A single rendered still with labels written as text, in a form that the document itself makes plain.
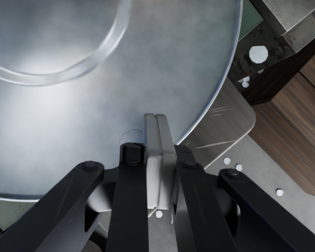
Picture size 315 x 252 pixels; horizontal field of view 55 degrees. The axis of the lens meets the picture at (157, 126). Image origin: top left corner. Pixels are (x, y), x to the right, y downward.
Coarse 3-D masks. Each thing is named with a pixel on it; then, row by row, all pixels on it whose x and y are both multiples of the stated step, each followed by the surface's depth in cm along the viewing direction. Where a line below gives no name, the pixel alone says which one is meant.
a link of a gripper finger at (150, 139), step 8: (144, 120) 19; (152, 120) 19; (144, 128) 18; (152, 128) 18; (144, 136) 16; (152, 136) 16; (144, 144) 16; (152, 144) 15; (152, 152) 14; (160, 152) 15; (152, 160) 14; (152, 168) 14; (152, 176) 14; (152, 184) 15; (152, 192) 15; (152, 200) 15; (152, 208) 15
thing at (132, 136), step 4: (128, 132) 22; (132, 132) 22; (136, 132) 22; (140, 132) 22; (124, 136) 22; (128, 136) 22; (132, 136) 22; (136, 136) 22; (140, 136) 22; (120, 140) 21; (124, 140) 22; (128, 140) 22; (132, 140) 22; (136, 140) 22; (140, 140) 22; (120, 144) 21
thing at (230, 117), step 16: (224, 80) 22; (224, 96) 22; (240, 96) 22; (208, 112) 22; (224, 112) 22; (240, 112) 22; (208, 128) 22; (224, 128) 22; (240, 128) 22; (192, 144) 22; (208, 144) 22; (224, 144) 22; (208, 160) 22
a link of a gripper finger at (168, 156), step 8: (160, 120) 19; (160, 128) 18; (168, 128) 18; (160, 136) 16; (168, 136) 16; (160, 144) 16; (168, 144) 15; (168, 152) 14; (160, 160) 14; (168, 160) 14; (160, 168) 14; (168, 168) 14; (160, 176) 15; (168, 176) 14; (160, 184) 15; (168, 184) 15; (160, 192) 15; (168, 192) 15; (160, 200) 15; (168, 200) 15; (160, 208) 15; (168, 208) 15
